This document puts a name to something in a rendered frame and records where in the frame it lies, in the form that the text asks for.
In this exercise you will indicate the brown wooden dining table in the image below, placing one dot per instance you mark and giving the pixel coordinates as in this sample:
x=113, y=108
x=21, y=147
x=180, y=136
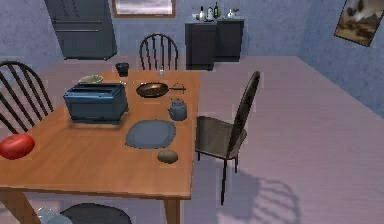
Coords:
x=100, y=160

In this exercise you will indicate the dark wooden spindle chair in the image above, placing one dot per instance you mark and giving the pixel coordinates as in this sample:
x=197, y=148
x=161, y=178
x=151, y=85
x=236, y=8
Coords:
x=158, y=50
x=20, y=93
x=220, y=136

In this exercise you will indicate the blue grey plate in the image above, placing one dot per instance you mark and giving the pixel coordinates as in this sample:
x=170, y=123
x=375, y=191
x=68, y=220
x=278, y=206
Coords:
x=150, y=134

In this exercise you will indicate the dark round chair seat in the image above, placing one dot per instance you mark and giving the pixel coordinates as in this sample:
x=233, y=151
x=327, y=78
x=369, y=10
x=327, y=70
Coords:
x=96, y=214

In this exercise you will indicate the dark grey fridge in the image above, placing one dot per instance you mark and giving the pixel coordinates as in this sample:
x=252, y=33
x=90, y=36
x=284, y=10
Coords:
x=83, y=28

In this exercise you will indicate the green wine bottle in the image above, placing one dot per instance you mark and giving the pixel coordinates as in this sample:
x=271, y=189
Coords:
x=216, y=10

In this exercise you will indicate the wood framed window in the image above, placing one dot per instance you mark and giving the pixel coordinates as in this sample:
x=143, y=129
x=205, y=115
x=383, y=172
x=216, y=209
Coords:
x=143, y=7

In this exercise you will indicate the brown potato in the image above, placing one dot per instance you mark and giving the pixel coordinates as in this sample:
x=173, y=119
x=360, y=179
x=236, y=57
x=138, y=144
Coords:
x=167, y=156

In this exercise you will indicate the blue grey kettle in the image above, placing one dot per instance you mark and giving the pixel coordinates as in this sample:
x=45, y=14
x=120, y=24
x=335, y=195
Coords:
x=177, y=110

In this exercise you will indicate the small clear salt shaker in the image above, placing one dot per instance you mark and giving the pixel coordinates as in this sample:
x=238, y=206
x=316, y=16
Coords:
x=161, y=72

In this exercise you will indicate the red tomato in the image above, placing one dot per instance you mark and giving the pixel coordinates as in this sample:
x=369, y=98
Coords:
x=16, y=146

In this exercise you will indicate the silver butter knife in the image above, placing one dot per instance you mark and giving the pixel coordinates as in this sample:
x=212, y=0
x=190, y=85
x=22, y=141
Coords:
x=131, y=83

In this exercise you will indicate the pale green bowl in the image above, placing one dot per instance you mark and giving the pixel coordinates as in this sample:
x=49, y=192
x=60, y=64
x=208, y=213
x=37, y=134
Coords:
x=90, y=79

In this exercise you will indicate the white soap bottle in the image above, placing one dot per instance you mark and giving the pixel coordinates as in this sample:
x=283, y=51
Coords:
x=209, y=13

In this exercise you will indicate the black mug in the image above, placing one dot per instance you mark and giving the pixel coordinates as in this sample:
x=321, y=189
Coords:
x=122, y=69

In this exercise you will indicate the black frying pan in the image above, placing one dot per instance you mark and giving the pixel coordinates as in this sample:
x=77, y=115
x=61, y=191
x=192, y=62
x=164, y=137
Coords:
x=152, y=90

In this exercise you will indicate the white round vase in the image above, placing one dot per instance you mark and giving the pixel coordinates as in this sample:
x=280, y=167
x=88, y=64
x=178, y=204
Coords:
x=230, y=14

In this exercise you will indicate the framed brown landscape picture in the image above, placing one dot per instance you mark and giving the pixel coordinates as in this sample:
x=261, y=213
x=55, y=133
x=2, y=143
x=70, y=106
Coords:
x=359, y=20

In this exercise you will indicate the black kitchen cabinet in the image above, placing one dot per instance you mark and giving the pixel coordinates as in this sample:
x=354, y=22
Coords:
x=213, y=41

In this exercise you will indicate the clear glass bottle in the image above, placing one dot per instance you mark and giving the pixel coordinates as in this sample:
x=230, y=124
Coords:
x=53, y=216

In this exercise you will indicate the blue grey toaster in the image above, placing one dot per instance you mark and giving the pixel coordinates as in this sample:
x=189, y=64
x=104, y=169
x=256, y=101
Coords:
x=96, y=101

